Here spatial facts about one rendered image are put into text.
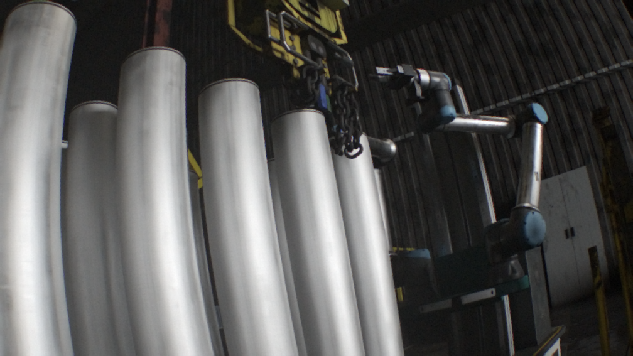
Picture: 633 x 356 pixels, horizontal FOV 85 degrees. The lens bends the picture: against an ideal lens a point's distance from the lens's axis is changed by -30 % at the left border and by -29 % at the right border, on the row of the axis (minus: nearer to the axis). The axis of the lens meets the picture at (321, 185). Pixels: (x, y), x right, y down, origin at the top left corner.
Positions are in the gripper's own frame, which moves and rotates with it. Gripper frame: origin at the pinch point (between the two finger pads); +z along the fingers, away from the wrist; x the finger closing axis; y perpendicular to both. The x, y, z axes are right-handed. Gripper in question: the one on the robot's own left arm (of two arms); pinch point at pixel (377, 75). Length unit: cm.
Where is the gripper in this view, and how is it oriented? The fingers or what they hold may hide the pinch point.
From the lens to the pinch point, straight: 177.4
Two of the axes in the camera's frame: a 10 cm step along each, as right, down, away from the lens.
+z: -9.2, 0.4, -4.0
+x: 3.7, -3.1, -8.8
